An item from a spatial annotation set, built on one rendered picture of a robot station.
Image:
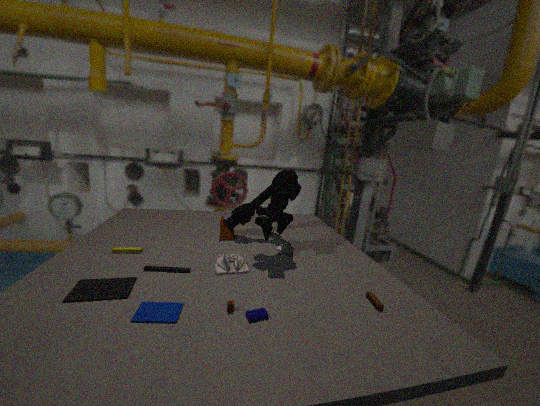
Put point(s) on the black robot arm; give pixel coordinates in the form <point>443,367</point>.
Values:
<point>284,186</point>

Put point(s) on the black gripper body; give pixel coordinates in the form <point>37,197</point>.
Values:
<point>275,214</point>

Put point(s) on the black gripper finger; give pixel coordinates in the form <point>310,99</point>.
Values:
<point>281,226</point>
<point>267,232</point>

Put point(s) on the yellow flat bar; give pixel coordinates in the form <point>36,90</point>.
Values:
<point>126,250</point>

